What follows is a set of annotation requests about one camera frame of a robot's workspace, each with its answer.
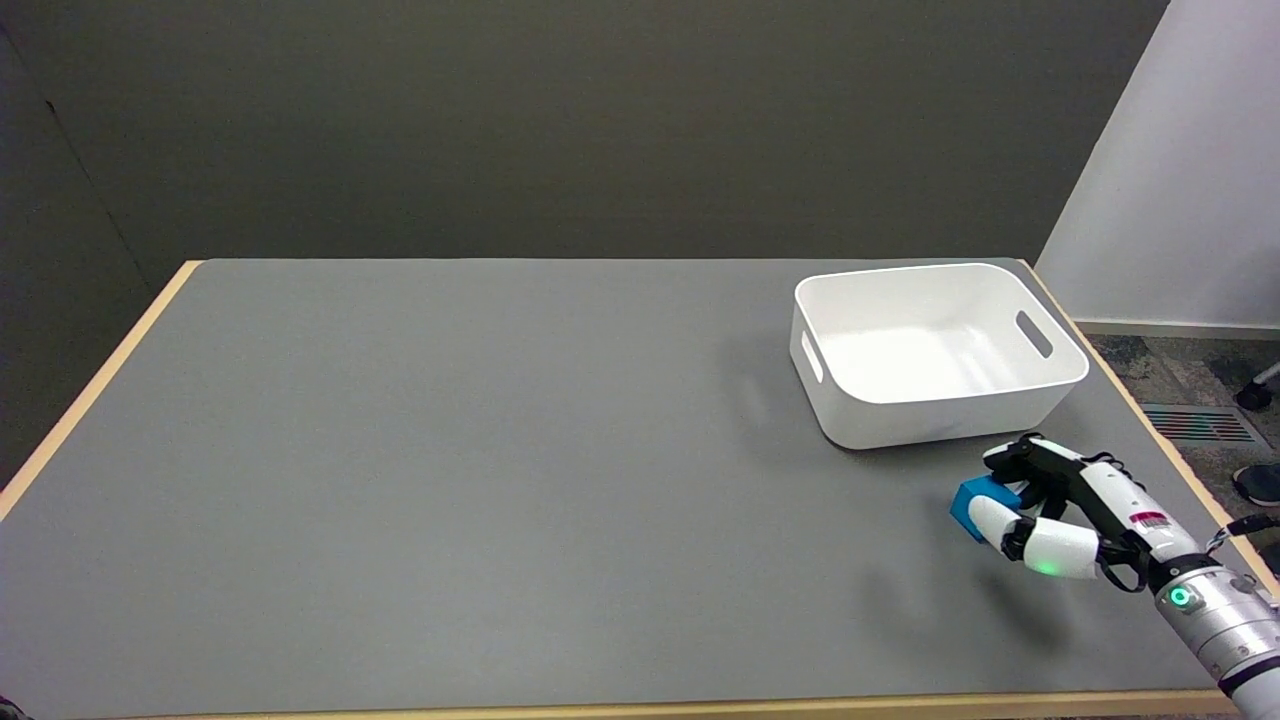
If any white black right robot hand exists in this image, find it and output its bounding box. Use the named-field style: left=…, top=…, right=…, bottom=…
left=967, top=434, right=1204, bottom=593

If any blue wooden cube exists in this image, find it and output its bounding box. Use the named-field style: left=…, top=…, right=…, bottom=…
left=949, top=475, right=1022, bottom=544

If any striped floor vent grate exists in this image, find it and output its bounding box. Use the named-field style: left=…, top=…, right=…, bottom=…
left=1143, top=404, right=1263, bottom=444

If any dark shoe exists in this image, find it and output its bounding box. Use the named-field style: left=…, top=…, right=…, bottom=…
left=1233, top=462, right=1280, bottom=508

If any black chair caster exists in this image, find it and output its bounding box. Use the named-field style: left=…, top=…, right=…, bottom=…
left=1236, top=361, right=1280, bottom=412

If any white plastic storage bin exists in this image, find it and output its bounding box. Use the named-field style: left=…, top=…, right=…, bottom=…
left=789, top=262, right=1091, bottom=451

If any black cable with white bands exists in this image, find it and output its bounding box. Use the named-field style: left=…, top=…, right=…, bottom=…
left=1205, top=514, right=1280, bottom=549

